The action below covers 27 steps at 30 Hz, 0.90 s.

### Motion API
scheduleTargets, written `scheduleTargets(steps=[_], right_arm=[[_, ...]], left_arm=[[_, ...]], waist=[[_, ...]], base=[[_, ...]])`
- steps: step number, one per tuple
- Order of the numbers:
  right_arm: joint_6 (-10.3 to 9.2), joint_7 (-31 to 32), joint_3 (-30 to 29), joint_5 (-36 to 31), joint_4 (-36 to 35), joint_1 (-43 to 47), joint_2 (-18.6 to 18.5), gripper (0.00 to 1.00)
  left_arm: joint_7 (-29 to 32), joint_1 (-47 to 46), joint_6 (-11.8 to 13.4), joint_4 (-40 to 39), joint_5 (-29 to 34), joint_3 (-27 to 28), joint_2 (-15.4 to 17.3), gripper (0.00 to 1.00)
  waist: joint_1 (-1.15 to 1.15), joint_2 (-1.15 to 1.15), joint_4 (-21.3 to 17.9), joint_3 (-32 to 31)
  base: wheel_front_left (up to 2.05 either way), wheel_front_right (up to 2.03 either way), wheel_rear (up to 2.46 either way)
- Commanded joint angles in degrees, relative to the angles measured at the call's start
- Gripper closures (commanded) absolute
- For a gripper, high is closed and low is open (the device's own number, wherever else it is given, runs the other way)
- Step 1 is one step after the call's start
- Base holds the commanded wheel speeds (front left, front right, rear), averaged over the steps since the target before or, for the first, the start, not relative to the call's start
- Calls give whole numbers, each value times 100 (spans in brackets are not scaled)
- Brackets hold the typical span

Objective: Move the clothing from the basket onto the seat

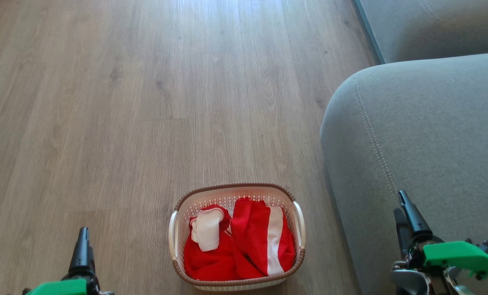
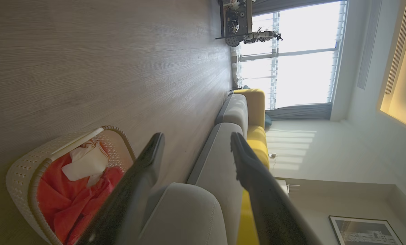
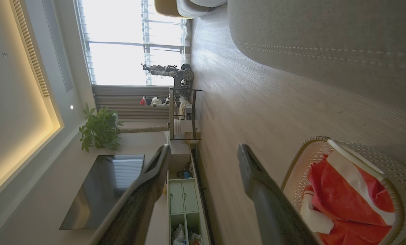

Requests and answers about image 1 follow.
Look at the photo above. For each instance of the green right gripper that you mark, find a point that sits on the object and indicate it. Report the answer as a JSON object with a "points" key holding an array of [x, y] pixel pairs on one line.
{"points": [[457, 254]]}

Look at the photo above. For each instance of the grey fabric sofa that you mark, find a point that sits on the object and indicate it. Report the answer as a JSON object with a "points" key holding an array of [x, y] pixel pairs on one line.
{"points": [[424, 135]]}

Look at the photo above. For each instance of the white laundry basket brown rim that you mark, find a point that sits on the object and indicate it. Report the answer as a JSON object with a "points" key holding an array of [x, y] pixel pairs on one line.
{"points": [[236, 192]]}

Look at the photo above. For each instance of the red and white shirt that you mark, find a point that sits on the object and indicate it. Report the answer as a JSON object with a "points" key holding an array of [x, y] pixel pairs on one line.
{"points": [[211, 262]]}

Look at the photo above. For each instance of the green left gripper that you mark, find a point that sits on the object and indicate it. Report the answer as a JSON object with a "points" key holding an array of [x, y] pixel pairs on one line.
{"points": [[64, 287]]}

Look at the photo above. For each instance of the red shorts with white stripe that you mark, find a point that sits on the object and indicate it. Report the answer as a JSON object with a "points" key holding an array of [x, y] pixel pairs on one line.
{"points": [[252, 233]]}

